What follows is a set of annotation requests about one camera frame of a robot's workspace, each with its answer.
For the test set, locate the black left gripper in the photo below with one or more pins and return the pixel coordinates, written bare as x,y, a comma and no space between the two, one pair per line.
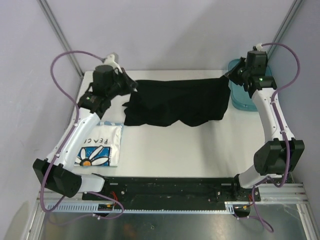
130,84

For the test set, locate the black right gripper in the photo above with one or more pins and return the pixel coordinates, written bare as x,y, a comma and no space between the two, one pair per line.
232,74

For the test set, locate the black t-shirt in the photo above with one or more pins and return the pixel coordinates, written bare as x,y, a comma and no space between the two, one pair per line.
192,102

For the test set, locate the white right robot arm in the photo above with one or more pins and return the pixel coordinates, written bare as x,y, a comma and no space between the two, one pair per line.
281,150

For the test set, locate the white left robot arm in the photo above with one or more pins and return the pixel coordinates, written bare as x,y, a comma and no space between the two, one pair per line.
55,172

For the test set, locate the teal plastic bin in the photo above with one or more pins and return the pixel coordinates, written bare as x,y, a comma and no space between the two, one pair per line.
239,97

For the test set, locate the white folded daisy t-shirt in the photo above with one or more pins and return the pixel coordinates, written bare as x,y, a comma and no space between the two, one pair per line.
102,146

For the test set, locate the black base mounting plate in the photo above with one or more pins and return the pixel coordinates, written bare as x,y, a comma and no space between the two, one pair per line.
175,194

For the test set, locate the right aluminium frame post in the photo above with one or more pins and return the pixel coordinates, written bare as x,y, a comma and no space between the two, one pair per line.
279,18

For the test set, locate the aluminium frame post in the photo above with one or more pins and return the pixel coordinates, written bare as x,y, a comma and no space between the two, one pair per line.
50,16
279,18

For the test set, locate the left aluminium frame post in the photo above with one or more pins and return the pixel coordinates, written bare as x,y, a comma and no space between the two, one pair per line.
50,16

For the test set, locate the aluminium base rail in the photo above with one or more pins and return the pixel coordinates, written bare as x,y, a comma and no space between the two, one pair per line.
290,191

